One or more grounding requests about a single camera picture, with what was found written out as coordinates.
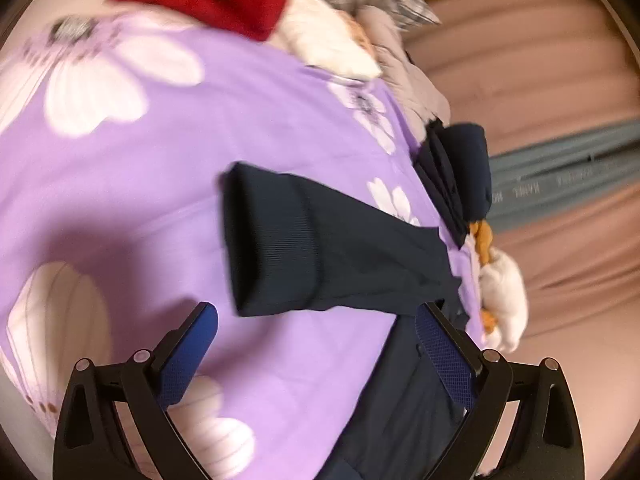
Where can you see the navy long-sleeve garment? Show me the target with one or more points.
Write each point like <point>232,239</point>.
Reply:
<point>300,235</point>

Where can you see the pink curtain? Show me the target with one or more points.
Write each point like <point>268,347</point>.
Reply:
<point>540,50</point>

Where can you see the blue-grey curtain band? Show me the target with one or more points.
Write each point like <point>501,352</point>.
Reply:
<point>560,180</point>

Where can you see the white fluffy cloth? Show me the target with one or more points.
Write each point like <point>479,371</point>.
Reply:
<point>320,42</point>

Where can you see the peach fuzzy cloth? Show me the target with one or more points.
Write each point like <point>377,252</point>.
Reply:
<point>361,36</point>

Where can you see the folded navy clothes pile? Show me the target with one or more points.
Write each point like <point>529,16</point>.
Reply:
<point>457,175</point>

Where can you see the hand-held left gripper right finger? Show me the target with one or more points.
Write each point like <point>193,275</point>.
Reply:
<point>440,345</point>

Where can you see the white plush toy orange trim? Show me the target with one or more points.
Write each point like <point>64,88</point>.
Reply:
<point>502,295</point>

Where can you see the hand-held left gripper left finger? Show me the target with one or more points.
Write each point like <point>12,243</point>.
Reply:
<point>192,340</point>

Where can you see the purple floral bedsheet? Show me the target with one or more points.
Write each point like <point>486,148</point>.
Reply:
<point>150,175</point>

